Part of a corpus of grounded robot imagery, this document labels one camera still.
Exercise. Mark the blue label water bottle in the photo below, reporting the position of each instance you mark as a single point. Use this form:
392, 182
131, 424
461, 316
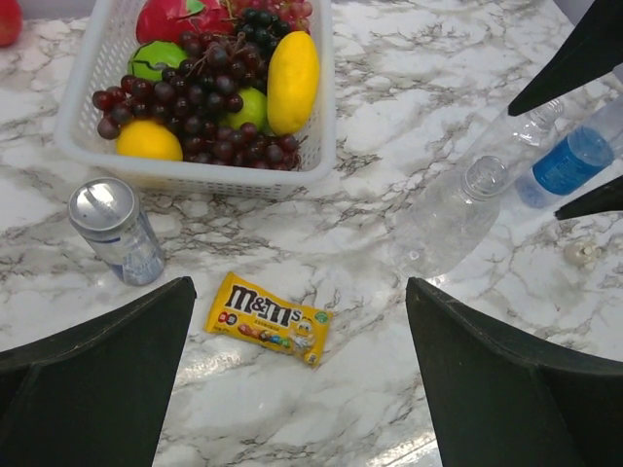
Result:
578, 157

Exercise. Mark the green striped fruit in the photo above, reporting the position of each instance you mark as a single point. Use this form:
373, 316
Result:
150, 60

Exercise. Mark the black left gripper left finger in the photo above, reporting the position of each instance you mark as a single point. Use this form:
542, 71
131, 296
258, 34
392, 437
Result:
97, 393

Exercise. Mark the dark red grape bunch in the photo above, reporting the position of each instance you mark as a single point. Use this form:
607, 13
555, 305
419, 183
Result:
190, 101

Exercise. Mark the yellow mango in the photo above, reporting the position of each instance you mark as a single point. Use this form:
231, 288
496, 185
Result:
292, 83

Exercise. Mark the black grape bunch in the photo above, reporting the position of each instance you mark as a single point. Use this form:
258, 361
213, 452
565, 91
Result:
262, 28

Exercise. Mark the silver blue drink can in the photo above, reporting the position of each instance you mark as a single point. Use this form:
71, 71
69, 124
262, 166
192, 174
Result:
108, 214

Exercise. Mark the green lime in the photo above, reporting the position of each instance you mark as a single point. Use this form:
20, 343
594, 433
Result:
254, 110

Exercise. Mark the white plastic fruit basket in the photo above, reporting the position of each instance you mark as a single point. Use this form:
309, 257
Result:
102, 61

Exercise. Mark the yellow candy bag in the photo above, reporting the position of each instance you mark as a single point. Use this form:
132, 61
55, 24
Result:
247, 312

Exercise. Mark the red apple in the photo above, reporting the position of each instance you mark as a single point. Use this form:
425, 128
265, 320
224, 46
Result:
10, 22

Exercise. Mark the yellow lemon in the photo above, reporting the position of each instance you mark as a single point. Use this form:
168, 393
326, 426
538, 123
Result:
148, 140

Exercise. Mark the clear transparent bottle cap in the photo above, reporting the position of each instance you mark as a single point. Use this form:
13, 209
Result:
582, 253

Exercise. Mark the small clear plastic bottle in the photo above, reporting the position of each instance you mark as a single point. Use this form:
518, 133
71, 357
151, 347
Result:
448, 219

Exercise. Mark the red dragon fruit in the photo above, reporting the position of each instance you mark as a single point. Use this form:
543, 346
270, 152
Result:
166, 20

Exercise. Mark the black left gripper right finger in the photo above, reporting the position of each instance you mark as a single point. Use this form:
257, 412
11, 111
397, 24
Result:
499, 396

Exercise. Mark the tall clear plastic bottle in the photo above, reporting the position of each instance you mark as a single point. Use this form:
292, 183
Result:
518, 140

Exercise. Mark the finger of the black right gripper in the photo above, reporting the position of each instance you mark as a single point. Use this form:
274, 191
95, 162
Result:
606, 198
593, 49

